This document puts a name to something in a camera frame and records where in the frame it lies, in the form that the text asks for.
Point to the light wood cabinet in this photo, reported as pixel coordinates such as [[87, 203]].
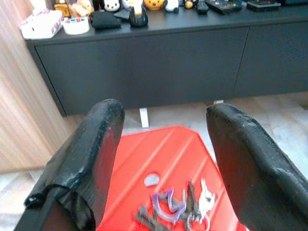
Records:
[[19, 96]]

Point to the small white black toy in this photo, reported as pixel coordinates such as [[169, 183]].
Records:
[[172, 5]]

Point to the yellow box figure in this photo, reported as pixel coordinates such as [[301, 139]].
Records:
[[62, 9]]

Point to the white tape roll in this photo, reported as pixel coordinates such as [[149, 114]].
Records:
[[75, 26]]

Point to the black and white plush toy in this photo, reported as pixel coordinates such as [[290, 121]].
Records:
[[112, 5]]

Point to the brown plush toy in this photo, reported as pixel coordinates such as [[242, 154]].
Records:
[[80, 8]]

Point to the white tissue box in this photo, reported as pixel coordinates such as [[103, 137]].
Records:
[[41, 26]]

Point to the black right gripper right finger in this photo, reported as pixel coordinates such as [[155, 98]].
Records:
[[252, 156]]

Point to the yellow orange plush toy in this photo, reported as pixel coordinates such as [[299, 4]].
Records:
[[154, 4]]

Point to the black fabric pouch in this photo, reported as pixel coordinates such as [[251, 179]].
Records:
[[104, 21]]

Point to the flat black card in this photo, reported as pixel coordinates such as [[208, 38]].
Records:
[[122, 14]]

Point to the bunch of keys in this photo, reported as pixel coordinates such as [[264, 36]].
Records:
[[183, 209]]

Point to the black remote with coloured buttons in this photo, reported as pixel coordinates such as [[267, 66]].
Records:
[[225, 6]]

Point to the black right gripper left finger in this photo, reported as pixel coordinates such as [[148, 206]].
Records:
[[91, 144]]

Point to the flat black box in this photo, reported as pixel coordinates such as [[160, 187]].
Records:
[[263, 5]]

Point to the small black remote control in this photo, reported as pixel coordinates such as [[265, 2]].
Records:
[[202, 8]]

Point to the red plastic stool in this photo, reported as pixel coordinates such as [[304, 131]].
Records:
[[163, 154]]

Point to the black low sideboard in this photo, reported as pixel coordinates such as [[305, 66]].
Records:
[[144, 72]]

